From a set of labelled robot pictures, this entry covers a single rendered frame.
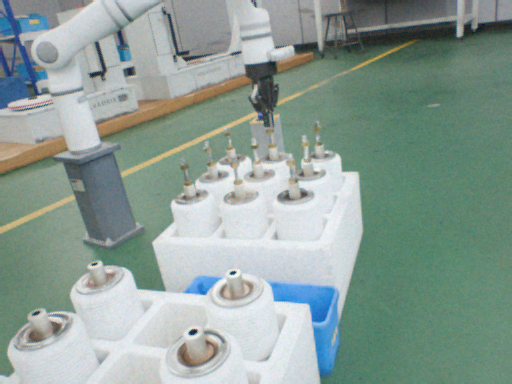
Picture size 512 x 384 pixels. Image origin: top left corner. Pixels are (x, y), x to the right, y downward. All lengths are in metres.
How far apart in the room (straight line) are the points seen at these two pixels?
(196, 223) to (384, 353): 0.45
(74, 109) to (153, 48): 2.31
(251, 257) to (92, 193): 0.66
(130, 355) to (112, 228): 0.78
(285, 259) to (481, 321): 0.38
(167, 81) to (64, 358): 3.08
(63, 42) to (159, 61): 2.34
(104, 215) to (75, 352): 0.80
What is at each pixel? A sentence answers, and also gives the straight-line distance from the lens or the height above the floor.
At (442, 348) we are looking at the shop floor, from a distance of 0.89.
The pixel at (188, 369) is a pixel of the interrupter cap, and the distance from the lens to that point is 0.52.
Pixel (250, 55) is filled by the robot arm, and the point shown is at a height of 0.51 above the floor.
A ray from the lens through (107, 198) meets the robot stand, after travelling 1.40.
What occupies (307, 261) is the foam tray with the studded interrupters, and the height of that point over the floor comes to 0.15.
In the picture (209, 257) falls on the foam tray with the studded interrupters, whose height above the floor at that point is 0.15.
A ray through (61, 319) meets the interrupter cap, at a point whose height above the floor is 0.25.
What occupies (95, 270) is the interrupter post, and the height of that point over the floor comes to 0.28.
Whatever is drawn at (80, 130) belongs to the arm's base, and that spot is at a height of 0.37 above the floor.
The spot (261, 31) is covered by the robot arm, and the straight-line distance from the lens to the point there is 1.03.
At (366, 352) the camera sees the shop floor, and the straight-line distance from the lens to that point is 0.87.
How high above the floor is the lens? 0.60
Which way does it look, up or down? 23 degrees down
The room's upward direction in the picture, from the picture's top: 10 degrees counter-clockwise
